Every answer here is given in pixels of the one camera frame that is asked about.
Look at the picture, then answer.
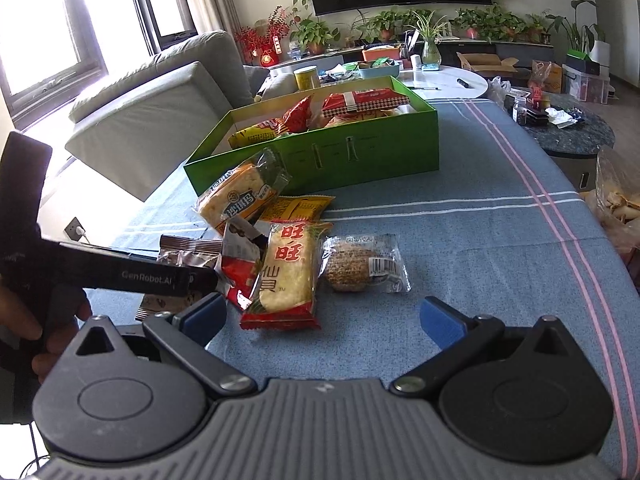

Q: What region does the crumpled red white wrapper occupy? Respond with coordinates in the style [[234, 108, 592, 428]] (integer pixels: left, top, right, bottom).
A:
[[219, 217, 269, 309]]

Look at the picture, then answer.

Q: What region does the clear bag of shells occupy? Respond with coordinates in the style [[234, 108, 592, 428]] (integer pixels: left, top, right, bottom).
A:
[[581, 146, 640, 257]]

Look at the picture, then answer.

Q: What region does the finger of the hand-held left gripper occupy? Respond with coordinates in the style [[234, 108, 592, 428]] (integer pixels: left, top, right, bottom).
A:
[[176, 264, 220, 295]]

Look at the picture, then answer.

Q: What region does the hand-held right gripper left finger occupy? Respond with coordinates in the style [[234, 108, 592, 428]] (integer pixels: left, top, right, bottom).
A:
[[74, 291, 258, 398]]

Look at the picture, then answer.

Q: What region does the green black box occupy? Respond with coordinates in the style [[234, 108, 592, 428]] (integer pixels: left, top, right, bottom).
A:
[[565, 49, 600, 75]]

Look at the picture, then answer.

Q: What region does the yellow snack packet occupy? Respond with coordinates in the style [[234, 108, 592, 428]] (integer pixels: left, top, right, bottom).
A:
[[259, 194, 336, 224]]

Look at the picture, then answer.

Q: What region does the blue striped tablecloth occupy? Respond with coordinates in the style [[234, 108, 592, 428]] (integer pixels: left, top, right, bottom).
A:
[[110, 97, 640, 480]]

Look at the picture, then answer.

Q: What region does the large plant in white pot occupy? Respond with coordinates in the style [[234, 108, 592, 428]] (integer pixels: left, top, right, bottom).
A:
[[544, 0, 612, 69]]

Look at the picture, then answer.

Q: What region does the round dark coffee table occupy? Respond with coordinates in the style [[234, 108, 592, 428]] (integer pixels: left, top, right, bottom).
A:
[[504, 92, 617, 192]]

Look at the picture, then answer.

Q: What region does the potted green plant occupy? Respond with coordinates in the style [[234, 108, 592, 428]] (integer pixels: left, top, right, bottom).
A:
[[371, 9, 402, 42], [291, 14, 342, 56], [454, 6, 489, 42], [519, 11, 552, 44]]

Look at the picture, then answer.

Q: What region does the large red snack packet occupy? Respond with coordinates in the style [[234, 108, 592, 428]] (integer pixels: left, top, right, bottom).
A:
[[319, 106, 403, 124], [321, 88, 412, 114]]

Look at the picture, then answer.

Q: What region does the brown snack packet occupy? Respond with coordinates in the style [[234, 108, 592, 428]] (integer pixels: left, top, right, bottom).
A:
[[136, 234, 224, 322]]

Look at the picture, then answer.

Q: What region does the wall socket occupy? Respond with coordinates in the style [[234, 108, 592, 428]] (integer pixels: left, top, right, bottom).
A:
[[64, 217, 89, 244]]

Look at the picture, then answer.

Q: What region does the spider plant in glass vase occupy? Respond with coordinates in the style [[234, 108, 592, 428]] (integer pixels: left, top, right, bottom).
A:
[[406, 11, 449, 69]]

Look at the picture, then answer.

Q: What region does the small red snack packet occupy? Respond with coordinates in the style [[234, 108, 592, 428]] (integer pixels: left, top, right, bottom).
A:
[[281, 94, 314, 134]]

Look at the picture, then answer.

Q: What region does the red flower decoration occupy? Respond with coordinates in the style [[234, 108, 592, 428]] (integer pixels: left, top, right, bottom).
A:
[[234, 6, 294, 67]]

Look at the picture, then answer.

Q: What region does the teal basket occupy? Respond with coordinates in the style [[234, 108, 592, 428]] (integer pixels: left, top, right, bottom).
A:
[[358, 59, 403, 80]]

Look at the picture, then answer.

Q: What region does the green cardboard box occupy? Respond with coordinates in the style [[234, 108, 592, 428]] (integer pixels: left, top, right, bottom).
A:
[[183, 75, 440, 211]]

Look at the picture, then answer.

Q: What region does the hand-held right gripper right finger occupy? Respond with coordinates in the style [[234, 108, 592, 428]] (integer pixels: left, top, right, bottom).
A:
[[389, 295, 577, 398]]

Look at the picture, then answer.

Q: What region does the orange box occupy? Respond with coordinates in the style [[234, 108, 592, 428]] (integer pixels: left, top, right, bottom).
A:
[[362, 44, 402, 64]]

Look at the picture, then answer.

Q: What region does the person's left hand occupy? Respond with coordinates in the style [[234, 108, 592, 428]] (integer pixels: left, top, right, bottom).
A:
[[0, 285, 57, 382]]

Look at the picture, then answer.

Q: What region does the red yellow rice cracker packet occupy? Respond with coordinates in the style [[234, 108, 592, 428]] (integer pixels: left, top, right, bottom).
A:
[[239, 220, 334, 331]]

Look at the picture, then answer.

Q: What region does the grey sofa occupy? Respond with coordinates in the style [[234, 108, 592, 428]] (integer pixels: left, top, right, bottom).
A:
[[64, 29, 257, 202]]

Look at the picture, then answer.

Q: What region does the orange chip bag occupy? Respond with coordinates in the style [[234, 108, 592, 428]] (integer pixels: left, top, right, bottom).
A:
[[228, 119, 279, 150]]

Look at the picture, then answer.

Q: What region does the clear storage bin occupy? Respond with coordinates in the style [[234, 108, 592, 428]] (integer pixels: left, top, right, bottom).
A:
[[562, 63, 612, 104]]

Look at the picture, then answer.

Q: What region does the clear sesame cake packet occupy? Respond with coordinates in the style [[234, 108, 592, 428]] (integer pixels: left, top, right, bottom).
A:
[[319, 233, 412, 294]]

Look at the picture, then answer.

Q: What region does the open brown cardboard box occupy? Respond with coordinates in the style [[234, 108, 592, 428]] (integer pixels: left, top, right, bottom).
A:
[[456, 52, 521, 79]]

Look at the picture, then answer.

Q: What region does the orange cracker packet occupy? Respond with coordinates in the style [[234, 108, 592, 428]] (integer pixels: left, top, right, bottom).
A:
[[192, 147, 292, 239]]

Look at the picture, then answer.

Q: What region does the window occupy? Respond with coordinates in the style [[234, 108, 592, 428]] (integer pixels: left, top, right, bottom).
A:
[[0, 0, 197, 113]]

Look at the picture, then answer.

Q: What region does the yellow can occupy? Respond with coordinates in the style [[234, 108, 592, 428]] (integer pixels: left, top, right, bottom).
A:
[[293, 65, 321, 92]]

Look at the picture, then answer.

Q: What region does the white round table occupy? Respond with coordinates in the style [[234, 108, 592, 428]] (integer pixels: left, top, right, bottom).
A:
[[269, 64, 489, 102]]

